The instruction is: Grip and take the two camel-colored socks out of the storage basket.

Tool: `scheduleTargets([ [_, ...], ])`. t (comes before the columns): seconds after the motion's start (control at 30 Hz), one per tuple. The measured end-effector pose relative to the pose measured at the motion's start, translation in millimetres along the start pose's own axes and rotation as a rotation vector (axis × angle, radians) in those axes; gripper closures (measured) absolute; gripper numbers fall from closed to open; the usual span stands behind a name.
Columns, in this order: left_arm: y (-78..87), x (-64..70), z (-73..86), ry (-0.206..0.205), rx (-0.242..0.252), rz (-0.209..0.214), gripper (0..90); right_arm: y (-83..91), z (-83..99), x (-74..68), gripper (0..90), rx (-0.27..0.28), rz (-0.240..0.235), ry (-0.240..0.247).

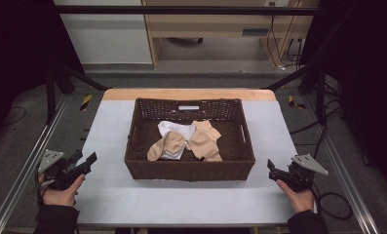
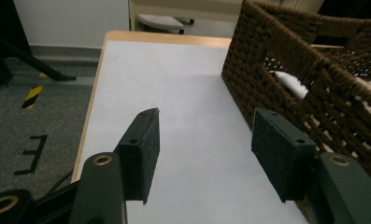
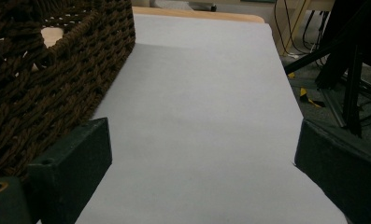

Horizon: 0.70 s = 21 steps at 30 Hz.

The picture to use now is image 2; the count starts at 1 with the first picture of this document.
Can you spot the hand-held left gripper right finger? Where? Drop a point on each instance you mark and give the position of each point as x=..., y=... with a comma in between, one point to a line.
x=276, y=155

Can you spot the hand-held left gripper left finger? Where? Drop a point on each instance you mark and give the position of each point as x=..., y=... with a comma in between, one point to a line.
x=142, y=155

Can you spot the brown woven basket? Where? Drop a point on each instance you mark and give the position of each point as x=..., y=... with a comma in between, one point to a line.
x=267, y=40

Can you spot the white cloth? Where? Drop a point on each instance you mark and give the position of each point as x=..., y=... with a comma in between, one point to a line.
x=293, y=84

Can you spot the white chair base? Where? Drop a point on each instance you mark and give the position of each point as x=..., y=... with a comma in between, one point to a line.
x=161, y=22

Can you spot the black metal stand leg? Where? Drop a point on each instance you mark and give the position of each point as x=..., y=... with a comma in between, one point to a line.
x=30, y=59

